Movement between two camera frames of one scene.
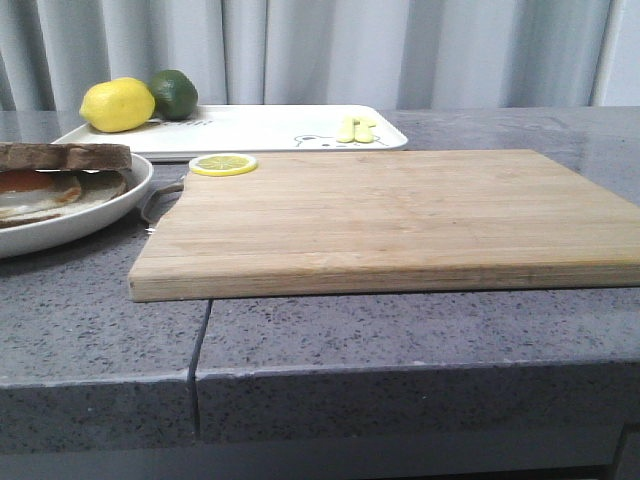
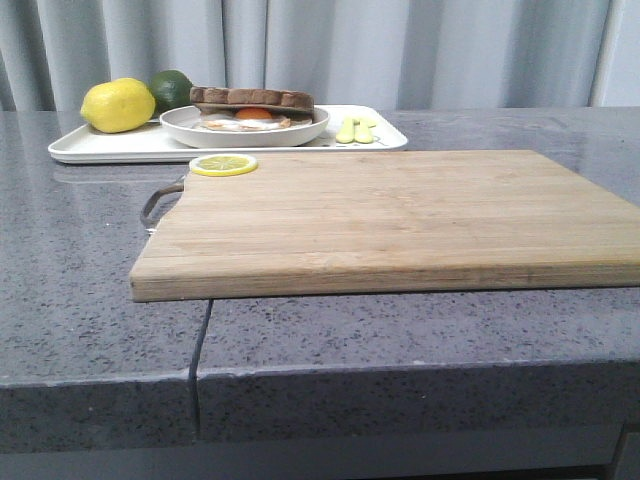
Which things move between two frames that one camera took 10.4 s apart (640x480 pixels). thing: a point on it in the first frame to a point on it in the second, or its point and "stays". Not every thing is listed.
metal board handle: (166, 187) stays
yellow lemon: (118, 105) stays
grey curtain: (395, 53) stays
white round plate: (17, 238) to (180, 123)
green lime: (175, 95) stays
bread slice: (97, 187) to (300, 113)
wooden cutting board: (314, 223) stays
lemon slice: (222, 164) stays
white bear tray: (259, 128) stays
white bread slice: (66, 156) to (252, 97)
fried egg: (23, 191) to (248, 119)
